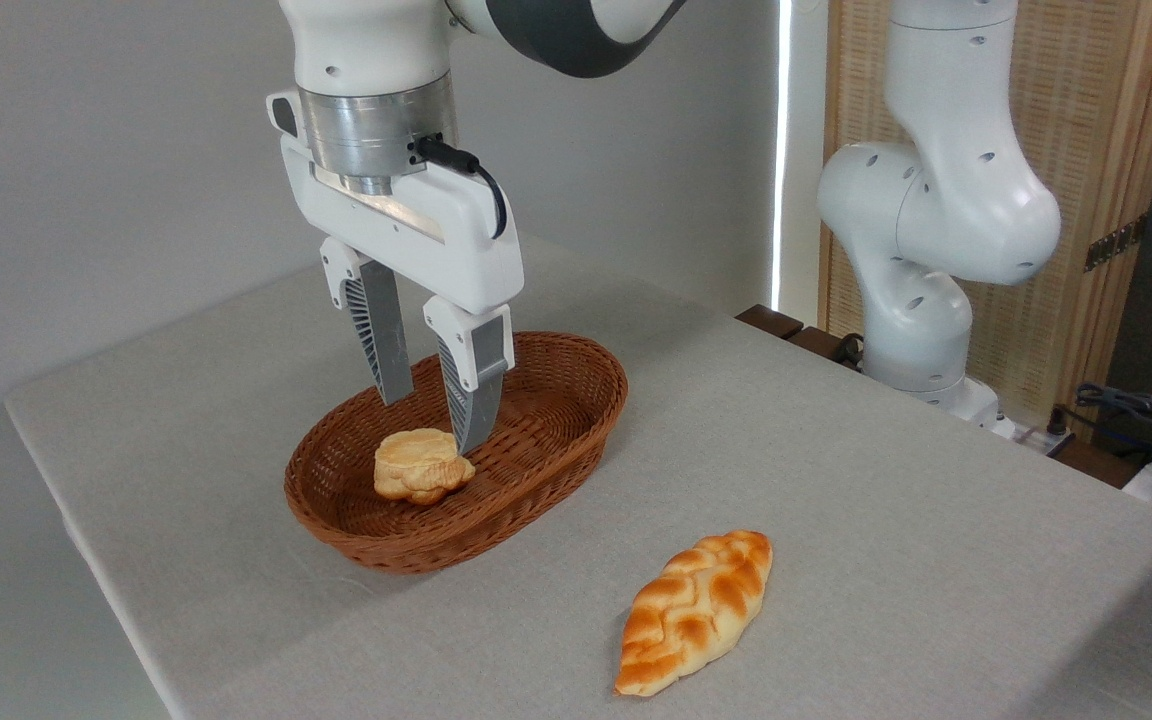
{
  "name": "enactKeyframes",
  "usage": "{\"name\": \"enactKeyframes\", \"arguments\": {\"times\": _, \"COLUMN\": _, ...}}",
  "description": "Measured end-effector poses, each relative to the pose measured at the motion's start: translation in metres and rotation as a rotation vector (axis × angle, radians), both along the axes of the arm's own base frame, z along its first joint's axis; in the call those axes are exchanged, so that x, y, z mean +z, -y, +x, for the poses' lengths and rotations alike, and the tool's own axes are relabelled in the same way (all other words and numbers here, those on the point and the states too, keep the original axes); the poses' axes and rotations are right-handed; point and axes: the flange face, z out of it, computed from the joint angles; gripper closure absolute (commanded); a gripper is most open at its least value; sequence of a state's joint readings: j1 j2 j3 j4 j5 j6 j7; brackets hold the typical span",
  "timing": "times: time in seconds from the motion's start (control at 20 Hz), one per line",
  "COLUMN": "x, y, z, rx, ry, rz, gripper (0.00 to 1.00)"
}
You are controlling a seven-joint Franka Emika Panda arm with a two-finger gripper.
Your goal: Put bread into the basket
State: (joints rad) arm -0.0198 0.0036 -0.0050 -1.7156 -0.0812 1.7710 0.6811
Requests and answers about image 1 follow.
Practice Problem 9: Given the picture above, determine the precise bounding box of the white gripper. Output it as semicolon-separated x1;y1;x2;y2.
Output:
267;88;525;456

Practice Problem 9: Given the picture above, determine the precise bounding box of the braided golden bread loaf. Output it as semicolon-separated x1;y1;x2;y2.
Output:
613;529;774;698

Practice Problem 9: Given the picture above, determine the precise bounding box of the small round bread roll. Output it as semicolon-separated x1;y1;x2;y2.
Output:
373;428;476;506

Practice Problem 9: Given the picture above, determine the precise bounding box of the brown wicker oval basket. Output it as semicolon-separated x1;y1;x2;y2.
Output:
284;331;629;575

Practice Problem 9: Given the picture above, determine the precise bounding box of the dark wooden base board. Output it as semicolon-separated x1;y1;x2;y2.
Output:
736;305;867;373

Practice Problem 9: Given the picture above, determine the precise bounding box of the grey tablecloth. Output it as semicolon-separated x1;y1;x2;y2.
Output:
4;225;1152;720

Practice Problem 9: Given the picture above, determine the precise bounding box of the black screen hinge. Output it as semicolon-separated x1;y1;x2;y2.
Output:
1084;212;1150;273

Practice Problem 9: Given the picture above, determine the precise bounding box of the bamboo folding screen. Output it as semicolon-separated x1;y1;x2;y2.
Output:
818;0;1152;441

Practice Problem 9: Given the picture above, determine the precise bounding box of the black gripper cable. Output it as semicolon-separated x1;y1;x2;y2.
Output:
416;135;509;241

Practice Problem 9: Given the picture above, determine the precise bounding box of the dark cable bundle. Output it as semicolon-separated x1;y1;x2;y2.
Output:
1048;382;1152;521

